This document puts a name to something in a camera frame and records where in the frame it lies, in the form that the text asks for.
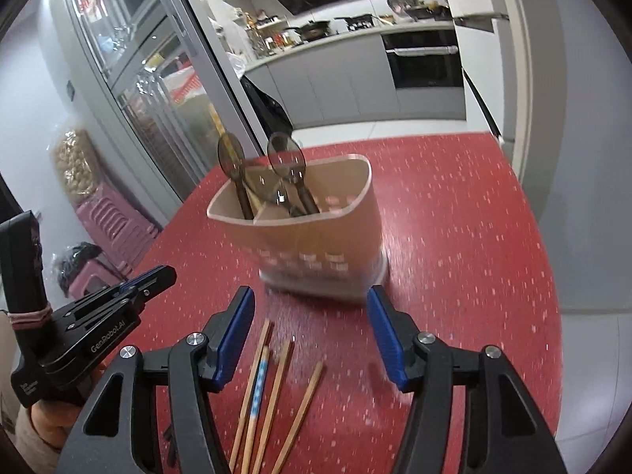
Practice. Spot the grey kitchen cabinet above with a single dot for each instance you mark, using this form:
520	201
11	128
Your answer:
335	84

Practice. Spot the black garbage bag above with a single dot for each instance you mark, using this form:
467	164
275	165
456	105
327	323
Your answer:
266	103

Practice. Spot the black plastic bag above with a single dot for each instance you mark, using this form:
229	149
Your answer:
76	261

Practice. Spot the black wok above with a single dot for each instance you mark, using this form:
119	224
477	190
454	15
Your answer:
311	30

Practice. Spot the rack of condiment bottles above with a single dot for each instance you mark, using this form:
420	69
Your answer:
269	34

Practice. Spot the red plastic basket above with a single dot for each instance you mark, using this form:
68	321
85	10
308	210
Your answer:
185	86

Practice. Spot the yellow patterned chopstick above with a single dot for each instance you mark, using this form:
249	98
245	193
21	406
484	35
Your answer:
215	118

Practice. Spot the clear bag of snacks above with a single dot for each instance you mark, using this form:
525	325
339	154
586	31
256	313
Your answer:
74	168

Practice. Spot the beige cutlery holder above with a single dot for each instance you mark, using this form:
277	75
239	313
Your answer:
316	242

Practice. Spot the single pink plastic stool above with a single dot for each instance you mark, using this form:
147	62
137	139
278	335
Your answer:
91	284

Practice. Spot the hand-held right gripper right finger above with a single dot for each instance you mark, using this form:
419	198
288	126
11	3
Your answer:
387	340

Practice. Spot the black built-in oven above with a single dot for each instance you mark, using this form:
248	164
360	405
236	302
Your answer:
424	59

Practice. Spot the cooking pot with food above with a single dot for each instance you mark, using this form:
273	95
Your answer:
427	11

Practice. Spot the large dark translucent spoon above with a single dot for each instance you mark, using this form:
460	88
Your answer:
231	155
285	153

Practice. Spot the blue patterned chopstick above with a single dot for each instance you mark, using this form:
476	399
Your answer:
257	405

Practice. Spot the pink elastic band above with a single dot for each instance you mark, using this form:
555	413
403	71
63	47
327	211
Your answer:
29	318

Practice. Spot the person's left hand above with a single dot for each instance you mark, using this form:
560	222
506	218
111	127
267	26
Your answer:
57	414

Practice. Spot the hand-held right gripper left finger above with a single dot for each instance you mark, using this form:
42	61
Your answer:
234	340

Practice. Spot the black frying pan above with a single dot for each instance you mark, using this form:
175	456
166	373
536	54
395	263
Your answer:
358	20

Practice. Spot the round metal steamer rack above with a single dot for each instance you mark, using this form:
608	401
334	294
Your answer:
397	0

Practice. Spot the glass door refrigerator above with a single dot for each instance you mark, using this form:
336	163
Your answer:
148	84

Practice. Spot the white refrigerator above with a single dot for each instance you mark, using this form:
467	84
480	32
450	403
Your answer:
481	84

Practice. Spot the stack of pink plastic stools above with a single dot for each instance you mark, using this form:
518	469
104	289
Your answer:
118	227

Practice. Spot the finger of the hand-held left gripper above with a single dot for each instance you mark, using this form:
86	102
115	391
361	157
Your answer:
153	280
98	306

